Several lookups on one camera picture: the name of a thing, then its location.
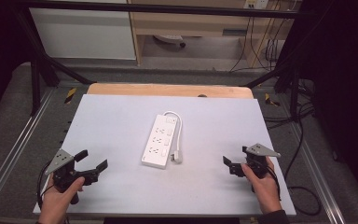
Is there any wooden table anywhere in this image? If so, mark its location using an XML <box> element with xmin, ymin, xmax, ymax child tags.
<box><xmin>87</xmin><ymin>82</ymin><xmax>255</xmax><ymax>100</ymax></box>

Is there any white device with black end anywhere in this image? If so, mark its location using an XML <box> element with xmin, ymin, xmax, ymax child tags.
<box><xmin>153</xmin><ymin>35</ymin><xmax>186</xmax><ymax>49</ymax></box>

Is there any black metal frame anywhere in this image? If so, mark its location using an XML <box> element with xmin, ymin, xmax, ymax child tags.
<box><xmin>12</xmin><ymin>0</ymin><xmax>313</xmax><ymax>118</ymax></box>

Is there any white power strip cable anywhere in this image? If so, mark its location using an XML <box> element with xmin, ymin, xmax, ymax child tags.
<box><xmin>162</xmin><ymin>110</ymin><xmax>184</xmax><ymax>155</ymax></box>

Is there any person's right hand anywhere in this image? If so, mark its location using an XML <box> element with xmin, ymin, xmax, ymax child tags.
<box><xmin>241</xmin><ymin>156</ymin><xmax>283</xmax><ymax>215</ymax></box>

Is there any aluminium rail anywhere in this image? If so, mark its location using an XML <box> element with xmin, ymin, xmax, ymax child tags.
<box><xmin>0</xmin><ymin>88</ymin><xmax>56</xmax><ymax>216</ymax></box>
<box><xmin>287</xmin><ymin>120</ymin><xmax>347</xmax><ymax>224</ymax></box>

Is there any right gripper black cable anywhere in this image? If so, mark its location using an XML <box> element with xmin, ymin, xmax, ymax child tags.
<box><xmin>255</xmin><ymin>158</ymin><xmax>282</xmax><ymax>202</ymax></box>

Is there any white plug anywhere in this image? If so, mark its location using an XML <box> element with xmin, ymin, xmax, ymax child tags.
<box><xmin>171</xmin><ymin>150</ymin><xmax>184</xmax><ymax>165</ymax></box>

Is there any light wooden desk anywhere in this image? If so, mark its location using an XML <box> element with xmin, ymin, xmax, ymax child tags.
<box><xmin>127</xmin><ymin>0</ymin><xmax>296</xmax><ymax>66</ymax></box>

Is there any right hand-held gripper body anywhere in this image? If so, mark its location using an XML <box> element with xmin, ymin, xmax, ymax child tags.
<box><xmin>229</xmin><ymin>143</ymin><xmax>282</xmax><ymax>192</ymax></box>

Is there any white wall outlet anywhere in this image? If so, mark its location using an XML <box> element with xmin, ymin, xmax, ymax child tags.
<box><xmin>243</xmin><ymin>0</ymin><xmax>269</xmax><ymax>9</ymax></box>

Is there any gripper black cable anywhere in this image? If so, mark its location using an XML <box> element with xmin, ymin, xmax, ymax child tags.
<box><xmin>36</xmin><ymin>160</ymin><xmax>55</xmax><ymax>210</ymax></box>
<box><xmin>255</xmin><ymin>158</ymin><xmax>282</xmax><ymax>202</ymax></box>

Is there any black floor cable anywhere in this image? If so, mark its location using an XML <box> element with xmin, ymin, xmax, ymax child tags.
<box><xmin>262</xmin><ymin>77</ymin><xmax>324</xmax><ymax>217</ymax></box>

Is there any white power strip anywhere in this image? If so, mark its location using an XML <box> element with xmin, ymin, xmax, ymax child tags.
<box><xmin>141</xmin><ymin>114</ymin><xmax>179</xmax><ymax>170</ymax></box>

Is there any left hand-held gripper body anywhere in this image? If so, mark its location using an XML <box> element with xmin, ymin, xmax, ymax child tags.
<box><xmin>45</xmin><ymin>148</ymin><xmax>101</xmax><ymax>205</ymax></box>

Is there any person's left hand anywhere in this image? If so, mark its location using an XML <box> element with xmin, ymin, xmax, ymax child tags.
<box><xmin>37</xmin><ymin>175</ymin><xmax>86</xmax><ymax>220</ymax></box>

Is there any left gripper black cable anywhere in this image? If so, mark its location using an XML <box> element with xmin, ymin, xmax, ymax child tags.
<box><xmin>36</xmin><ymin>160</ymin><xmax>55</xmax><ymax>210</ymax></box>

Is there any bundle of hanging cables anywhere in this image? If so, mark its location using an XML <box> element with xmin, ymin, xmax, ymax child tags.
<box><xmin>229</xmin><ymin>8</ymin><xmax>288</xmax><ymax>73</ymax></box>

